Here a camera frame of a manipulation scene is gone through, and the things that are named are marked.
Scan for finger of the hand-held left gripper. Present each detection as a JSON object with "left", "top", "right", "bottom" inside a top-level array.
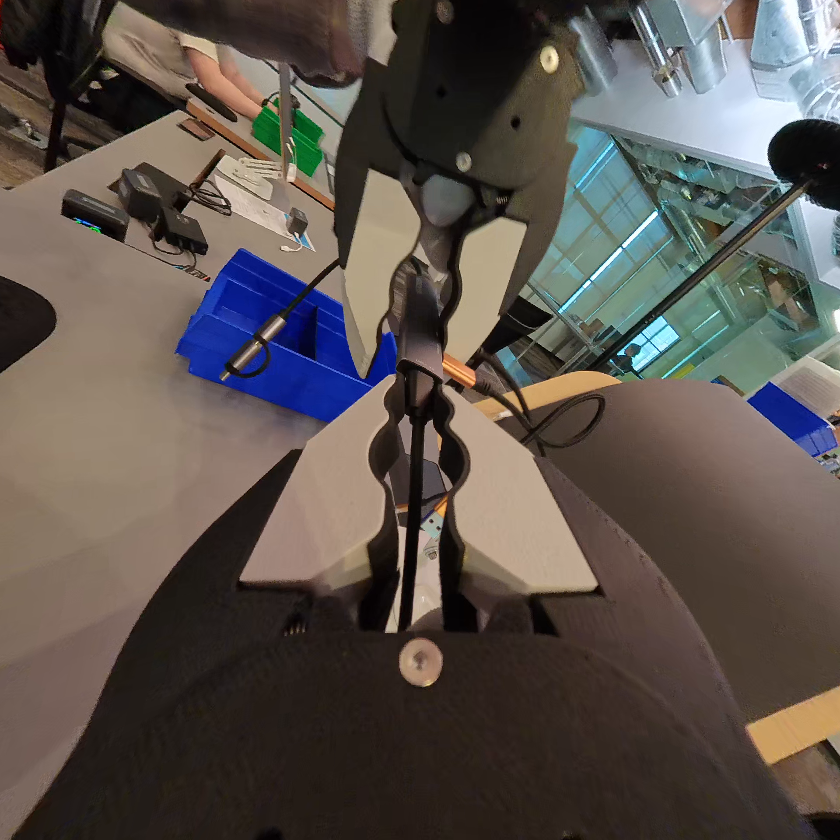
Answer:
[
  {"left": 451, "top": 214, "right": 535, "bottom": 358},
  {"left": 339, "top": 168, "right": 424, "bottom": 382}
]

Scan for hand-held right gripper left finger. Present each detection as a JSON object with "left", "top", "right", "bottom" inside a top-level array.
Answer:
[{"left": 241, "top": 384, "right": 399, "bottom": 620}]

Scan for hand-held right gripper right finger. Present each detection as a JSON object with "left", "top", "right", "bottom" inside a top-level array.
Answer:
[{"left": 440, "top": 385, "right": 602, "bottom": 620}]

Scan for small dark grey usb hub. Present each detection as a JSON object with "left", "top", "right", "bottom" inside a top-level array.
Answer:
[{"left": 221, "top": 256, "right": 455, "bottom": 384}]

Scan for black cable with orange plug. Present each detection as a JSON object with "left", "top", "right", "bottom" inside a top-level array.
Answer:
[{"left": 444, "top": 352, "right": 607, "bottom": 456}]

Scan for blue plastic bin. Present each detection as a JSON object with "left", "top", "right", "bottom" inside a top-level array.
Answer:
[{"left": 178, "top": 247, "right": 401, "bottom": 424}]

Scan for person's left forearm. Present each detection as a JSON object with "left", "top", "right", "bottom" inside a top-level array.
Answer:
[{"left": 132, "top": 0, "right": 397, "bottom": 89}]

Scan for green box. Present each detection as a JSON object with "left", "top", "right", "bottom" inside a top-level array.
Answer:
[{"left": 252, "top": 105, "right": 326, "bottom": 181}]

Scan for white paper sheet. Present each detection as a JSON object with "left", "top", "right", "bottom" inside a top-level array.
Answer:
[{"left": 210, "top": 154, "right": 287, "bottom": 187}]

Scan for small black device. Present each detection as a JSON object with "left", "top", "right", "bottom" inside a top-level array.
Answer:
[{"left": 62, "top": 162, "right": 214, "bottom": 259}]

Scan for small blue desk bin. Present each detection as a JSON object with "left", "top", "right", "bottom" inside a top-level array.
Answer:
[{"left": 746, "top": 381, "right": 838, "bottom": 458}]

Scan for black round-base pole stand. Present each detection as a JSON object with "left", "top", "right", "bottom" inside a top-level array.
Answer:
[{"left": 591, "top": 116, "right": 840, "bottom": 382}]

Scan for dark cloth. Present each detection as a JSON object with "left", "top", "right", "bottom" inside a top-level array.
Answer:
[{"left": 0, "top": 276, "right": 57, "bottom": 375}]

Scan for silver ceiling duct pipes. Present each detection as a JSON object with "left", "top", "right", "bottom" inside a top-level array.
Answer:
[{"left": 567, "top": 0, "right": 840, "bottom": 103}]

